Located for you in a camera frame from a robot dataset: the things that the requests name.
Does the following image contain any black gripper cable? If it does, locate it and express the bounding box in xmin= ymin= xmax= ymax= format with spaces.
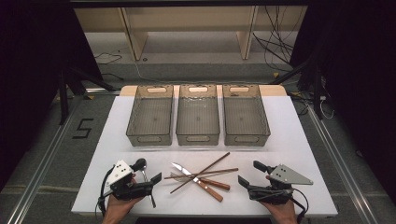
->
xmin=291 ymin=187 xmax=310 ymax=224
xmin=95 ymin=167 xmax=116 ymax=217

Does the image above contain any smoky clear plastic bin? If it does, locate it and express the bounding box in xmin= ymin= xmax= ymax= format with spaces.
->
xmin=176 ymin=83 xmax=220 ymax=147
xmin=222 ymin=83 xmax=271 ymax=147
xmin=125 ymin=84 xmax=175 ymax=147

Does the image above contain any white cable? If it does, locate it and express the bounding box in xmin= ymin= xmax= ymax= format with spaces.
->
xmin=318 ymin=94 xmax=335 ymax=120

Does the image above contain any wooden-handled table knife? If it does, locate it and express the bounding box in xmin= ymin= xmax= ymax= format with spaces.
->
xmin=171 ymin=161 xmax=224 ymax=203

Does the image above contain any black curtain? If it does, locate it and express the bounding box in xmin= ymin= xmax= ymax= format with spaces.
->
xmin=289 ymin=0 xmax=396 ymax=197
xmin=0 ymin=0 xmax=105 ymax=191

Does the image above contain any aluminium floor rail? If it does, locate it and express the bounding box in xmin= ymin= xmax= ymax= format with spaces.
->
xmin=306 ymin=105 xmax=380 ymax=224
xmin=6 ymin=92 xmax=82 ymax=224

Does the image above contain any bundle of black cables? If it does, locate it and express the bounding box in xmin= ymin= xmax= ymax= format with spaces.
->
xmin=252 ymin=6 xmax=301 ymax=67

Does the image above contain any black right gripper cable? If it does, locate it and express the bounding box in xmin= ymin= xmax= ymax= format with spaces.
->
xmin=291 ymin=187 xmax=310 ymax=224

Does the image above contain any brown wooden chopstick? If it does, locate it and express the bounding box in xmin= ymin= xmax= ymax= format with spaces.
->
xmin=169 ymin=151 xmax=231 ymax=194
xmin=163 ymin=167 xmax=239 ymax=180

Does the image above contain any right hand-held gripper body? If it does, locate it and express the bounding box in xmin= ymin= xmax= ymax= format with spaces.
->
xmin=247 ymin=163 xmax=314 ymax=205

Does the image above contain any black floor cable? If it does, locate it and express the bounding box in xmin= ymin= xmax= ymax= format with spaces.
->
xmin=93 ymin=50 xmax=124 ymax=81

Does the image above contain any person's right hand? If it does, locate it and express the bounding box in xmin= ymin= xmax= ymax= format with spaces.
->
xmin=260 ymin=199 xmax=299 ymax=224

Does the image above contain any wooden-handled metal fork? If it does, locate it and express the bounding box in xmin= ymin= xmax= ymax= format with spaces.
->
xmin=170 ymin=172 xmax=232 ymax=191

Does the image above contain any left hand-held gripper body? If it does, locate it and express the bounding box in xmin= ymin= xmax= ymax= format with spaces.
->
xmin=106 ymin=159 xmax=154 ymax=201

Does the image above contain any light wooden shelf unit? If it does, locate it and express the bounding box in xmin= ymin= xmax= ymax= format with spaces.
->
xmin=74 ymin=6 xmax=308 ymax=62

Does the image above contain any person's left hand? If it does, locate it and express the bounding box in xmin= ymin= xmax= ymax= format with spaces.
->
xmin=102 ymin=195 xmax=144 ymax=224

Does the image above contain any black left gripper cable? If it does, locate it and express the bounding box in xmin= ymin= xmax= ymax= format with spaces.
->
xmin=95 ymin=167 xmax=116 ymax=217

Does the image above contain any black tripod stand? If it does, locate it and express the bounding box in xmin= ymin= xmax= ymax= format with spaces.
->
xmin=56 ymin=65 xmax=118 ymax=126
xmin=270 ymin=57 xmax=325 ymax=121

